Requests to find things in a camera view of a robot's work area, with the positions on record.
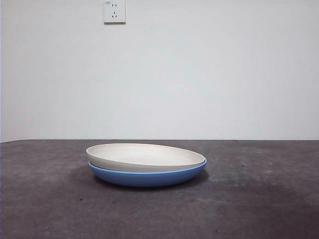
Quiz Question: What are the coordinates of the white plate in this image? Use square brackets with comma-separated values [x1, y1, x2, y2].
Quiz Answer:
[85, 143, 207, 173]

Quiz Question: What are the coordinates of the white wall socket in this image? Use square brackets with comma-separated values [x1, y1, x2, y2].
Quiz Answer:
[103, 0, 126, 25]

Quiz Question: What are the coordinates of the blue plate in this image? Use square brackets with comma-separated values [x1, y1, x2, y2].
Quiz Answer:
[87, 160, 207, 188]

